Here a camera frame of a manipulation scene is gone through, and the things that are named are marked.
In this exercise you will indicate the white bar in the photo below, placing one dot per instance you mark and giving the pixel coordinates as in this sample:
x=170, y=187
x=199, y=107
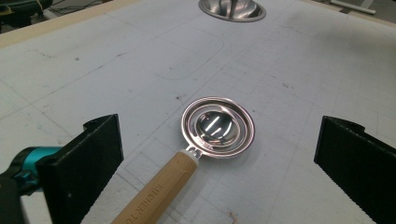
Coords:
x=351, y=5

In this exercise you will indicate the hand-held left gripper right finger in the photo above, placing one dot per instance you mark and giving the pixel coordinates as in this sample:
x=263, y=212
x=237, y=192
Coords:
x=358, y=168

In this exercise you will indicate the steel bowl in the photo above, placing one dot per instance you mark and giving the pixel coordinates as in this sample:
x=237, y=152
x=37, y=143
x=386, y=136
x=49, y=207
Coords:
x=232, y=11

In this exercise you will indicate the dark green equipment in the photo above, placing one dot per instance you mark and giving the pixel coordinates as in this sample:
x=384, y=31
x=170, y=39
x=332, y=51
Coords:
x=21, y=9

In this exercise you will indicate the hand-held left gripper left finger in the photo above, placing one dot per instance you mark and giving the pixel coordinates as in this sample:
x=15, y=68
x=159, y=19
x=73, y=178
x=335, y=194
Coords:
x=81, y=174

